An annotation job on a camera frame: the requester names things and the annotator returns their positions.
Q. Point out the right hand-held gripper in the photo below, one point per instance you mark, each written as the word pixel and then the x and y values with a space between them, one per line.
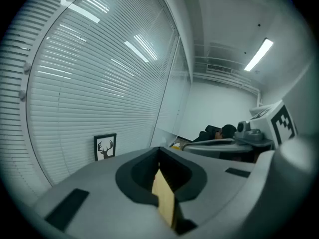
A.
pixel 264 128

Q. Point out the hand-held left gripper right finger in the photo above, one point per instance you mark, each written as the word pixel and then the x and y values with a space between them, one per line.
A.
pixel 214 183

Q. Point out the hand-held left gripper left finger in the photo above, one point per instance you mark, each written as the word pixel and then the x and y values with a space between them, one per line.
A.
pixel 99 183

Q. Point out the round wooden table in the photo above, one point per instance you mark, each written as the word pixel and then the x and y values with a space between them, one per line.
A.
pixel 163 198

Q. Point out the black framed deer picture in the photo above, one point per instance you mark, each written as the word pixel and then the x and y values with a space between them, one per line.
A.
pixel 105 147

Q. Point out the ceiling air vent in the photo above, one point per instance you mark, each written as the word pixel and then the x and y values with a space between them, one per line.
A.
pixel 219 68

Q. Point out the white window blinds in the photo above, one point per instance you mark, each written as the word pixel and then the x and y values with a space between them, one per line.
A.
pixel 99 96

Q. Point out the long ceiling light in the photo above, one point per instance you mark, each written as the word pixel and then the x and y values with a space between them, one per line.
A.
pixel 259 54

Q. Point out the round metal glass fitting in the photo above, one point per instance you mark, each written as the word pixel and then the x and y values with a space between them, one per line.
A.
pixel 22 95
pixel 27 68

